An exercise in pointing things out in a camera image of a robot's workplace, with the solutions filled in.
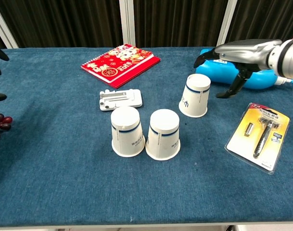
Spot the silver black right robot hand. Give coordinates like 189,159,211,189
193,39,283,99

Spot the white paper cup blue stripe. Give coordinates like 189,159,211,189
110,106,146,158
178,73,212,118
145,109,181,161

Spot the blue pump lotion bottle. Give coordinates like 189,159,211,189
195,48,293,90

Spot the dark pleated curtain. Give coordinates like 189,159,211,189
0,0,293,50

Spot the yellow razor blister pack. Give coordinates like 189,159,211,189
224,102,292,176

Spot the red spiral notebook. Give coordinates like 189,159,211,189
80,43,161,90

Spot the white folding phone stand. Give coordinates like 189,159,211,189
99,88,143,112

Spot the blue table cloth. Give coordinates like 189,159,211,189
0,46,293,229

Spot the white frame post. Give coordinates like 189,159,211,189
216,0,238,47
0,1,19,50
118,0,137,48

